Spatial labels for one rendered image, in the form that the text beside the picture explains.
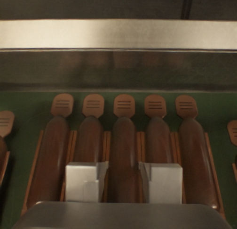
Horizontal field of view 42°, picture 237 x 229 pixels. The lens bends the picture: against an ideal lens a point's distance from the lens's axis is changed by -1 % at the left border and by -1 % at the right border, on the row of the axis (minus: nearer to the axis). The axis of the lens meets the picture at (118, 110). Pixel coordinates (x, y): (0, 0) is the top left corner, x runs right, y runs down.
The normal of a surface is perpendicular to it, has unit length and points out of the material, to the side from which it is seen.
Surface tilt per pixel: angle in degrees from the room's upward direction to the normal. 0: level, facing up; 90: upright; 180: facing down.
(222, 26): 55
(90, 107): 2
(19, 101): 2
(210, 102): 2
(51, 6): 90
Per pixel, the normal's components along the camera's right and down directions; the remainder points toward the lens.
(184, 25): -0.01, 0.19
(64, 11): -0.01, 0.72
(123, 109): 0.00, -0.70
